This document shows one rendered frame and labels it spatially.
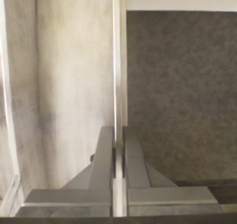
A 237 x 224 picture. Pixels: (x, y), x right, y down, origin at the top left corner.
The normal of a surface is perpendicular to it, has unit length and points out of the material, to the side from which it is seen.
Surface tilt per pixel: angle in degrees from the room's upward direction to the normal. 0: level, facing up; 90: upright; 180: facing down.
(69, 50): 12
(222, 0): 0
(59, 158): 5
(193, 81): 4
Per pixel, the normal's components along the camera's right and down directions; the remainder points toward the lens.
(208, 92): 0.00, 0.10
